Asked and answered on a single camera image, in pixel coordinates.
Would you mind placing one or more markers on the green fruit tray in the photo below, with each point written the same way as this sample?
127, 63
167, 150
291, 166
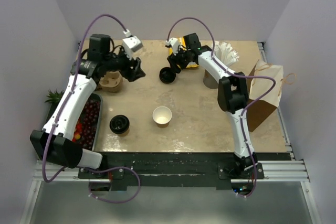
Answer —
92, 96

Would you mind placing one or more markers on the black plastic cup lid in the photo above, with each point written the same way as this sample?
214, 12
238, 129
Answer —
119, 124

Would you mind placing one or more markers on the brown paper cup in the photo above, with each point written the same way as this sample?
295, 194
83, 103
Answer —
162, 116
126, 132

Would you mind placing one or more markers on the small pineapple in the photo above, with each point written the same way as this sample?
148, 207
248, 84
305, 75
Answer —
54, 97

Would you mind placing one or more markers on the purple grapes bunch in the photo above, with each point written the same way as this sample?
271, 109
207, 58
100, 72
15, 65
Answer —
89, 120

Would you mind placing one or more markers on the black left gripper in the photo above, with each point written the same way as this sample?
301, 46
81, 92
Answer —
130, 73

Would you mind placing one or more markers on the red strawberries cluster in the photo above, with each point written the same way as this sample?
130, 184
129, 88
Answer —
77, 132

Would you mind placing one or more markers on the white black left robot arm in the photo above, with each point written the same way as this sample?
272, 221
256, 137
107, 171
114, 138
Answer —
54, 142

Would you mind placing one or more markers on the aluminium frame rail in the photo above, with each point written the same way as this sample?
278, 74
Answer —
283, 196

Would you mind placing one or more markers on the yellow snack bag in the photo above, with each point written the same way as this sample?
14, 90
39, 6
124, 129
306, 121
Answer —
190, 42

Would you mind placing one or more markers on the grey straw holder cup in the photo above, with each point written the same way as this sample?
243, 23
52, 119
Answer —
209, 81

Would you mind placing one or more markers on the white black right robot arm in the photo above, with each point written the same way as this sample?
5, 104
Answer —
232, 94

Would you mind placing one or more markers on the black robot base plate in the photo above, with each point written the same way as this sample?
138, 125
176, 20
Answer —
183, 169

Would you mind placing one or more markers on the cardboard cup carrier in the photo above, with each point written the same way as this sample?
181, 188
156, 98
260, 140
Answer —
111, 82

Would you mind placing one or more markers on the brown paper bag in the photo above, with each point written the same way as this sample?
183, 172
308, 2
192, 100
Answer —
265, 91

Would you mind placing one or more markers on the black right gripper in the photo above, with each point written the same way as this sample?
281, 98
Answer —
173, 60

